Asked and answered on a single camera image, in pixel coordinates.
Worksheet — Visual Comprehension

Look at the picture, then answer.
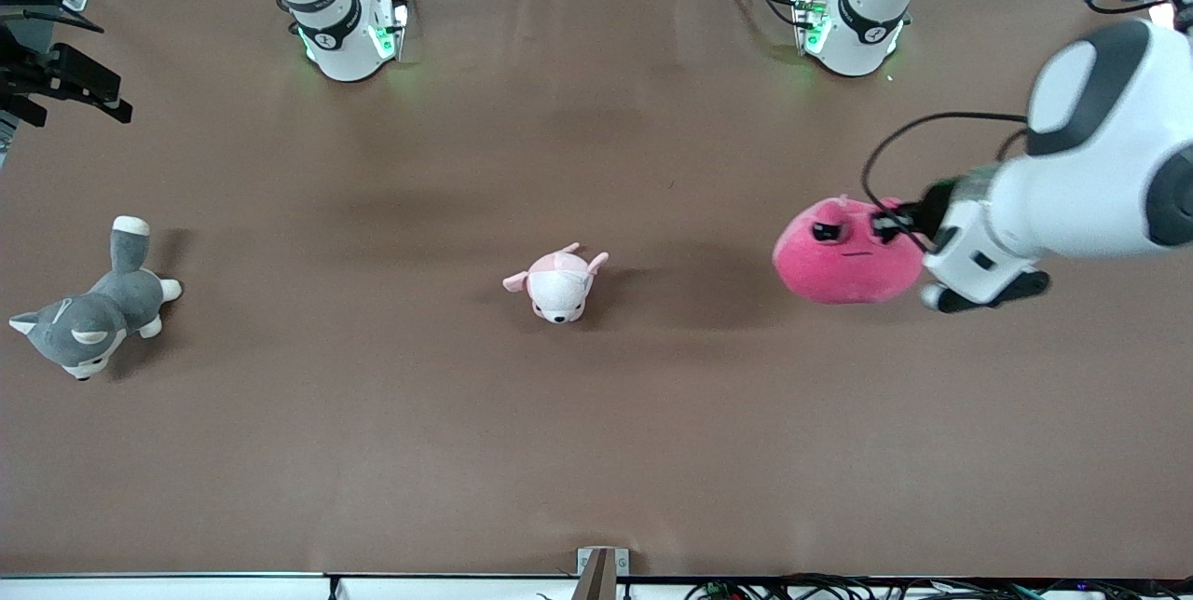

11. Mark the round pink plush toy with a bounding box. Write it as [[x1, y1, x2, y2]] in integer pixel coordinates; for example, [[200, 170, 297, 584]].
[[772, 195, 929, 306]]

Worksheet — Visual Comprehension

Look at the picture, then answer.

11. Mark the grey and white plush husky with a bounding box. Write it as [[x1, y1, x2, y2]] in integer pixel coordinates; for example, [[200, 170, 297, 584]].
[[8, 215, 184, 382]]

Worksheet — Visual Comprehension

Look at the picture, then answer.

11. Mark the bundle of black cables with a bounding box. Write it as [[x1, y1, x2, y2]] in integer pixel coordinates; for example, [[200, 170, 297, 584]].
[[683, 573, 1193, 600]]

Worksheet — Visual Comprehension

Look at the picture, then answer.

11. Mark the metal table edge bracket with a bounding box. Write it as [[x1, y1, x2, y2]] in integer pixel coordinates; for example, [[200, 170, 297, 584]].
[[571, 546, 631, 600]]

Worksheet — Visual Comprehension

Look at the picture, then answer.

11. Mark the black camera mount equipment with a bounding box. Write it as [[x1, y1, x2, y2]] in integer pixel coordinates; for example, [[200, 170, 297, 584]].
[[0, 8, 134, 129]]

